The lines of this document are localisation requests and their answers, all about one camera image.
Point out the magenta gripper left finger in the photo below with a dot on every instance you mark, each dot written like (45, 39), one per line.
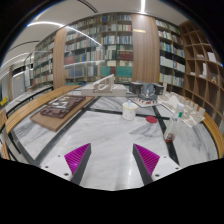
(77, 161)

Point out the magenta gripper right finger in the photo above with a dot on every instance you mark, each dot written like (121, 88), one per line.
(146, 161)

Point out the clear plastic water bottle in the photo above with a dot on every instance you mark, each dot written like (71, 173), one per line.
(174, 123)

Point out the red round lid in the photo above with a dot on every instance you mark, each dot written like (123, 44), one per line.
(151, 119)

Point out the brown architectural model on board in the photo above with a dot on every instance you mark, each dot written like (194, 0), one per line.
(56, 114)

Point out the white cup with stick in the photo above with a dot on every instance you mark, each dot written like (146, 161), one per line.
(129, 110)

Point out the white city model board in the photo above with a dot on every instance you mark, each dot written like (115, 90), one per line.
(192, 113)

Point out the dark grey building model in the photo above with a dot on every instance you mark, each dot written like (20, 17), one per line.
(145, 94)

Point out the white architectural model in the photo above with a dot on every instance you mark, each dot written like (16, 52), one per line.
(104, 87)

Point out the wooden curved bench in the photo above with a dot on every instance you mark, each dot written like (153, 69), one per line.
(7, 123)

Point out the open wooden cubby shelf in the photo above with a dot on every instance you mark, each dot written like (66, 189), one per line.
(204, 74)

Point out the large bookshelf with books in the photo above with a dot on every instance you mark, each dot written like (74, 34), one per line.
(129, 46)

